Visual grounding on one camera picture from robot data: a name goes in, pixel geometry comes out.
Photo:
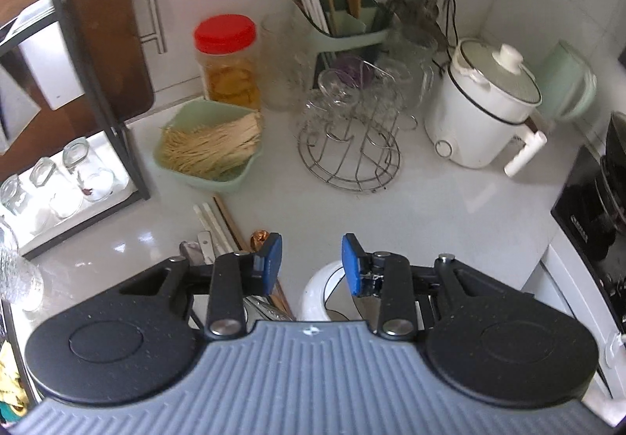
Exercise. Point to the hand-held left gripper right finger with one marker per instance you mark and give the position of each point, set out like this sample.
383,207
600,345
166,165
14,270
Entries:
352,268

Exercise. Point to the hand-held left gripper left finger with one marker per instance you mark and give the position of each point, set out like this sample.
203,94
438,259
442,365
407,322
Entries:
271,264

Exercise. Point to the round wooden spoon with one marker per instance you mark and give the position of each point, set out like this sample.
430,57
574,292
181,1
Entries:
260,240

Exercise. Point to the white ceramic jar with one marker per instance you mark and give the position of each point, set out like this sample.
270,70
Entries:
313,288

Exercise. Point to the large metal spoon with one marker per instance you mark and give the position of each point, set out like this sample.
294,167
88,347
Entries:
266,310

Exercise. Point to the white chopstick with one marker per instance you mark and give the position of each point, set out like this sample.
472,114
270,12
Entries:
220,225
204,229

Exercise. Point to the metal cutlery piece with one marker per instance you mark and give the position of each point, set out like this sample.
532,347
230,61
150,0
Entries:
189,253
206,246

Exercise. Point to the brown wooden chopstick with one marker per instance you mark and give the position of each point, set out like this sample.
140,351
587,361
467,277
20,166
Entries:
230,220

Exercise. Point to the bundle of dried noodles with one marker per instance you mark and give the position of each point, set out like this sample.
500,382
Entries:
210,146

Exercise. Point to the clear drinking glass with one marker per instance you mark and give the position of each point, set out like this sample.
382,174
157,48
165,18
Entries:
320,119

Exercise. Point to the green plastic bowl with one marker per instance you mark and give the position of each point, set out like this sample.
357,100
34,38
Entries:
195,114

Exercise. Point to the row of glass spice jars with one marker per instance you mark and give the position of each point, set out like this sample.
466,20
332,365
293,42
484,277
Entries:
122,156

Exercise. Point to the cut crystal glass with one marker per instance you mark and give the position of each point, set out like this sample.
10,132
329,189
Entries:
391,88

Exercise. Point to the white electric cooker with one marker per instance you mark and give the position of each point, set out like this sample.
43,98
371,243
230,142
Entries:
469,122

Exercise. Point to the clear glass jar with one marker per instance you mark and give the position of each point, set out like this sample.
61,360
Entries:
283,73

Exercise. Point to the red-lid plastic jar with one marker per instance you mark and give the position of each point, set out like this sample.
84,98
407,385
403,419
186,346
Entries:
225,73

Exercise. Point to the upturned glass tumbler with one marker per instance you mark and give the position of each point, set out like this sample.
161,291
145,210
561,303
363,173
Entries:
22,205
88,171
56,190

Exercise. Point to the large glass mug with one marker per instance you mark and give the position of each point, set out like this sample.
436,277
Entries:
415,63

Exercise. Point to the black induction cooktop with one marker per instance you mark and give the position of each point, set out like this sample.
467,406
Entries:
582,210

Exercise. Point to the green chopstick holder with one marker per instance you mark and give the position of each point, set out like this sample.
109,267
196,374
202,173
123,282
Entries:
362,31

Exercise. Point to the black dish rack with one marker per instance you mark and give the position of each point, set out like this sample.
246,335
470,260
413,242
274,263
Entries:
102,88

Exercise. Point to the textured glass pitcher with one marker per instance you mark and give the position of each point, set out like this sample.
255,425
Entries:
19,278

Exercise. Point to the green electric kettle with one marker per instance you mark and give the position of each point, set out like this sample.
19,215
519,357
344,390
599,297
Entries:
562,78

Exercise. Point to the yellow patterned cloth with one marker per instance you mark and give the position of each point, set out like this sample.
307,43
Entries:
10,381

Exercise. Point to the black wok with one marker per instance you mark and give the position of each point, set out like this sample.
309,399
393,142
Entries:
616,146

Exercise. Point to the brown wooden cutting board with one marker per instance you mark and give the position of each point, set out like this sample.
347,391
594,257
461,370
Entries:
98,24

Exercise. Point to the white cutting board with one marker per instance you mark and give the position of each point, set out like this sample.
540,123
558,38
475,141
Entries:
54,63

